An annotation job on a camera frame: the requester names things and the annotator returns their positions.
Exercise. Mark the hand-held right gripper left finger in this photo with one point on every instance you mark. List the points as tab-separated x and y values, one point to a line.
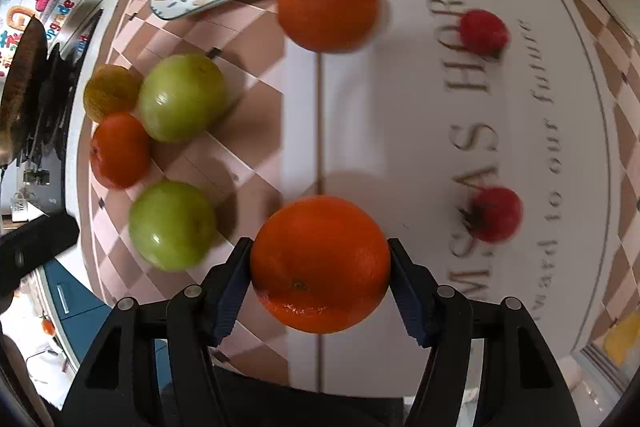
229	304

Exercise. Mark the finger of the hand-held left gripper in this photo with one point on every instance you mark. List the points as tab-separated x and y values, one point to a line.
35	249

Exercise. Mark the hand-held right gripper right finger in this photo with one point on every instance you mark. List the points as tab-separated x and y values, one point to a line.
412	304

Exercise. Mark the green apple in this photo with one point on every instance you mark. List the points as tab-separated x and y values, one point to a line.
172	227
182	99

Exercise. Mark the orange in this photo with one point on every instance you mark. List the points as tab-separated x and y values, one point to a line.
320	257
327	7

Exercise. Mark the red cherry tomato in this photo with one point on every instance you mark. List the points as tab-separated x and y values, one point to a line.
482	32
496	214

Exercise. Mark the dull reddish-green apple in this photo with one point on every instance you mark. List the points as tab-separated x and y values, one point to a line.
107	92

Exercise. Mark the teal cabinet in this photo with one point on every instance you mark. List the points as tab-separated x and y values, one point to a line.
70	297

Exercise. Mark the black gas stove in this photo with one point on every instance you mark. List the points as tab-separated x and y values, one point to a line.
60	107

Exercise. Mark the dark wok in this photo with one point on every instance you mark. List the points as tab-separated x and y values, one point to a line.
20	87

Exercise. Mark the checkered table mat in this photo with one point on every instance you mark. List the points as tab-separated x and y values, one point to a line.
400	132

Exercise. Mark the yellow object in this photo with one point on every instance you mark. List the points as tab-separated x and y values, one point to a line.
622	339

